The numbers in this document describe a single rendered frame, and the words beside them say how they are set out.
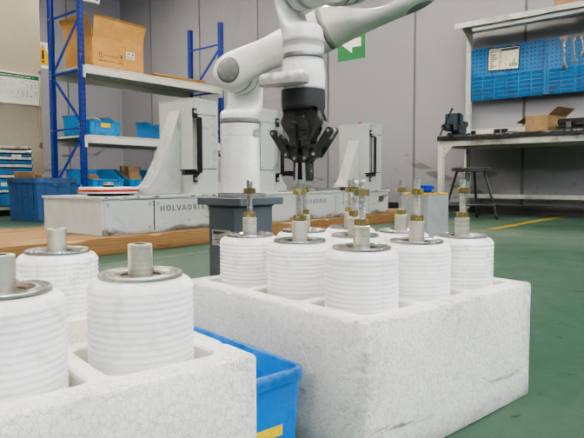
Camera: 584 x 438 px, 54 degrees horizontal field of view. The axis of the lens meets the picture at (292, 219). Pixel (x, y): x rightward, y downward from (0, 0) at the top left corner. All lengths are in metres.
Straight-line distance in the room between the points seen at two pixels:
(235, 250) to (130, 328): 0.40
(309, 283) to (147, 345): 0.33
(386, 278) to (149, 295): 0.32
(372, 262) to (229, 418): 0.27
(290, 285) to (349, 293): 0.11
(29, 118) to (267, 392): 6.74
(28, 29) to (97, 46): 1.49
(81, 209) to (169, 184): 0.54
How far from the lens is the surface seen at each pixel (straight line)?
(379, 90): 6.96
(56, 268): 0.72
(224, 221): 1.31
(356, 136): 4.73
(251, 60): 1.30
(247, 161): 1.31
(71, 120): 6.19
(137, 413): 0.49
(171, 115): 3.39
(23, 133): 7.24
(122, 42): 6.32
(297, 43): 0.98
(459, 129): 5.64
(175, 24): 9.65
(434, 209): 1.15
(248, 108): 1.34
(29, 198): 5.36
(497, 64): 6.23
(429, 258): 0.80
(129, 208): 2.92
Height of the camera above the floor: 0.34
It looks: 4 degrees down
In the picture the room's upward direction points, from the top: straight up
